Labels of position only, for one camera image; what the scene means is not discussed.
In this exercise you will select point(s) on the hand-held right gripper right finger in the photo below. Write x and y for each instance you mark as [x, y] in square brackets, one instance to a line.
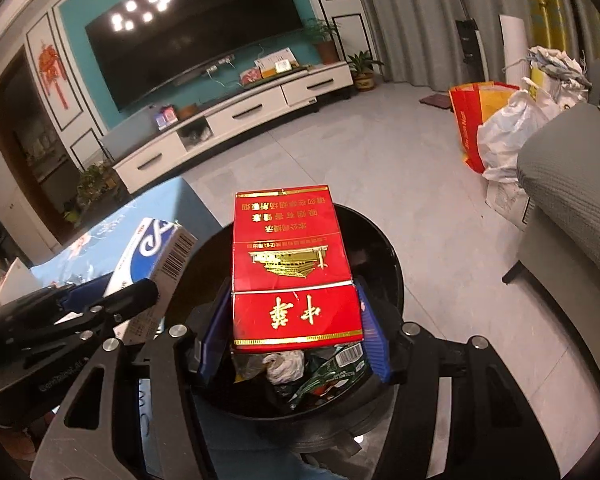
[375, 340]

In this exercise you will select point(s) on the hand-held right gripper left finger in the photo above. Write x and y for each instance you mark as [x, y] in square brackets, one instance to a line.
[212, 345]

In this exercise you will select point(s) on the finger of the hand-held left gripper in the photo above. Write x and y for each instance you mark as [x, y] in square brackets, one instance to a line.
[80, 295]
[130, 300]

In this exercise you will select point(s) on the blue and white carton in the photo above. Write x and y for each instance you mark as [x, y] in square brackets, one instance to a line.
[155, 245]

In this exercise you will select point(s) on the black round trash can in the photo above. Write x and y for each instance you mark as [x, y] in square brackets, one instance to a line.
[375, 255]

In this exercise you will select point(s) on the red cigarette box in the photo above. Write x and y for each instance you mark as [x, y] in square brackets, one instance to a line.
[290, 260]

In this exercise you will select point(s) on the large green carton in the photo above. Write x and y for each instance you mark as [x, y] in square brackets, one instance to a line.
[330, 370]

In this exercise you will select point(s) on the white box with red mark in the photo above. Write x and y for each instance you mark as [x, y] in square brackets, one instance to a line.
[10, 280]

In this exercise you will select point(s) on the white crumpled tissue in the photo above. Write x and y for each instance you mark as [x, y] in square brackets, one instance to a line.
[285, 365]

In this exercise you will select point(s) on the blue floral tablecloth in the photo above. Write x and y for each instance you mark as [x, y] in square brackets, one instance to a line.
[180, 205]

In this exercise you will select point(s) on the cluster of leafy plants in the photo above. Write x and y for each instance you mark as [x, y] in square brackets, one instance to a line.
[97, 182]

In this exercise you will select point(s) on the frosted glass tank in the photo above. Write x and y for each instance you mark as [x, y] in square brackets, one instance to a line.
[127, 135]

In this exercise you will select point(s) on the red and blue cards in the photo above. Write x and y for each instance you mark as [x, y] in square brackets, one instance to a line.
[165, 117]

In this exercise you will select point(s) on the brown wooden box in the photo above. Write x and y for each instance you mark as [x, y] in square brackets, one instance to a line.
[187, 112]

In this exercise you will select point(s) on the white television cabinet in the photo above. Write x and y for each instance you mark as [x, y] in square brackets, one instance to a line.
[240, 120]

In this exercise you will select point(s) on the red and yellow shopping bag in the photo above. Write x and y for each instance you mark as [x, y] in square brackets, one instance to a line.
[465, 125]

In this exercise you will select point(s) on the dark floor mat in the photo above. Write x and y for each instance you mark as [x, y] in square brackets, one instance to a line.
[435, 101]

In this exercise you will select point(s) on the white plastic bag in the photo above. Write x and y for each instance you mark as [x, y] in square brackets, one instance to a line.
[515, 135]

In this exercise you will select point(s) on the grey sofa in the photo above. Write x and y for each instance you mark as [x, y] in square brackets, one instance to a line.
[570, 185]

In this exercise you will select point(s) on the red picture card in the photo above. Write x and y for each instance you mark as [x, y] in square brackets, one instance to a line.
[249, 77]

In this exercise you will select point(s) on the small potted plant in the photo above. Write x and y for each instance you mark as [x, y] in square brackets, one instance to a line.
[364, 72]

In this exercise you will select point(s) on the large black television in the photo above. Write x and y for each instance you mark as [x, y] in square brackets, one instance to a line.
[195, 35]

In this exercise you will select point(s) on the yellow desk calendar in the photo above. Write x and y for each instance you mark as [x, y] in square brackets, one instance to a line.
[277, 62]

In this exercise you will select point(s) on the tall potted plant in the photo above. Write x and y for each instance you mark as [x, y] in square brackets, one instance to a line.
[322, 40]

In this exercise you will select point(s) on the upright vacuum cleaner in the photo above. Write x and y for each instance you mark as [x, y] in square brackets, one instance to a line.
[467, 45]

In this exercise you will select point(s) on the pile of crumpled cloths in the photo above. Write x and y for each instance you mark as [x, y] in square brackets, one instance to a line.
[560, 67]

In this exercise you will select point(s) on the grey curtain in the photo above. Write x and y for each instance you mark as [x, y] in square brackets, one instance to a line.
[410, 10]

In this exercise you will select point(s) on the yellow patterned curtain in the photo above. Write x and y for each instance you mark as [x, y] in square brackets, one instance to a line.
[545, 5]

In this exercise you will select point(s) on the red knot wall ornament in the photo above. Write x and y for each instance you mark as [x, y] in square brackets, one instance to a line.
[52, 72]

